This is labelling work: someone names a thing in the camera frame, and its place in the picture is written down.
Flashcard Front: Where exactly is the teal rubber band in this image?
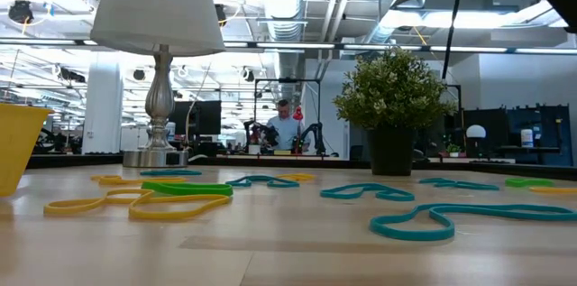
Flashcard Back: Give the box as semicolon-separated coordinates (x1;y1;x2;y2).
319;182;416;202
139;169;203;177
224;174;300;189
369;203;577;243
417;178;500;192

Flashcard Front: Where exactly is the yellow rubber band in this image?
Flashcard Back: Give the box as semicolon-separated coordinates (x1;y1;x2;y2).
89;174;188;187
43;189;157;216
529;186;577;196
128;194;234;222
274;172;316;183

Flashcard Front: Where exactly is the yellow plastic bin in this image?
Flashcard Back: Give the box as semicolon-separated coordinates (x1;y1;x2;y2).
0;102;55;198

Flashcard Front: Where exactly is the green rubber band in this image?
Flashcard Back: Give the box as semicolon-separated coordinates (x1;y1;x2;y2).
142;181;234;198
504;178;556;189

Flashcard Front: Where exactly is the white shade silver table lamp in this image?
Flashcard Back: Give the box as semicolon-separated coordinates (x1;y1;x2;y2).
89;0;226;169

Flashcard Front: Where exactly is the black ceiling-hung device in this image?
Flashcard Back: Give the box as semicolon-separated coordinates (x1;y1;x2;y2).
7;0;35;24

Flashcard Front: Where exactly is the black computer monitor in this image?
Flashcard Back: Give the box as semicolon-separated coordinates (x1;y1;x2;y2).
169;99;223;137

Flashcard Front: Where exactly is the person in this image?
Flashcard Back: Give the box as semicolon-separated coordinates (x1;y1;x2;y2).
265;98;312;152

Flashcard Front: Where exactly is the green potted plant black pot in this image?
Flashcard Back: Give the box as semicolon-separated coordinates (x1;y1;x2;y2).
332;46;456;177

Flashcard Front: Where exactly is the white globe lamp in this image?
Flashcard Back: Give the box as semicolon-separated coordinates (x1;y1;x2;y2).
465;124;488;141

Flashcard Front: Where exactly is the dark blue cabinet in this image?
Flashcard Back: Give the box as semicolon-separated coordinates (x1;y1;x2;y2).
463;104;573;168

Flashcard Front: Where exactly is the black metal background frame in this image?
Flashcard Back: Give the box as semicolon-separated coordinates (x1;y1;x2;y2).
253;77;322;154

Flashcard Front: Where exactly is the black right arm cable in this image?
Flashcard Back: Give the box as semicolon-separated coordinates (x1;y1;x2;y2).
441;0;462;82

